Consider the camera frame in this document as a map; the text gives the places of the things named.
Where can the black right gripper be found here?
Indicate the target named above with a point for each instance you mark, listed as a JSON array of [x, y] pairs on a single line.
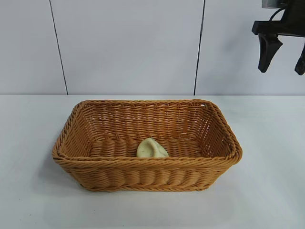
[[290, 26]]

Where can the pale yellow egg yolk pastry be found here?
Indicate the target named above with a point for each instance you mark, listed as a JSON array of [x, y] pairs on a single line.
[[150, 149]]

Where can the brown woven wicker basket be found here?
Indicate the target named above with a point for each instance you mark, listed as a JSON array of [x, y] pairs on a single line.
[[147, 171]]

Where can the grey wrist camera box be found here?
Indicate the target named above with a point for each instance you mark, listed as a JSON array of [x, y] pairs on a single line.
[[271, 3]]

